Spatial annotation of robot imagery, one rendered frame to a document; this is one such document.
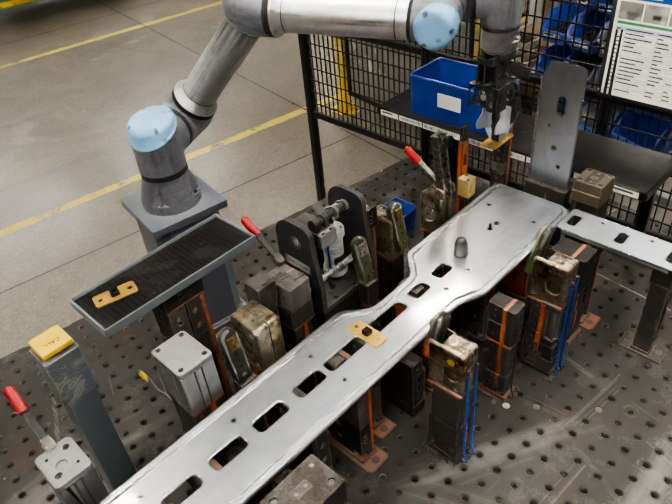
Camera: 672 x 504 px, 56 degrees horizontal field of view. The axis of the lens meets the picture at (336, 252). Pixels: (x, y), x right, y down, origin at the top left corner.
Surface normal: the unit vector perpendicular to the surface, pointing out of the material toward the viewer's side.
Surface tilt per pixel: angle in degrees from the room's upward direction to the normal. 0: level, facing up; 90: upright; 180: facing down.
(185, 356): 0
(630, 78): 90
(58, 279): 0
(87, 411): 90
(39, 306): 0
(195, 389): 90
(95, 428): 90
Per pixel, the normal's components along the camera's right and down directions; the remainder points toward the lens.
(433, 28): -0.30, 0.61
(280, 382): -0.08, -0.78
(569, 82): -0.69, 0.49
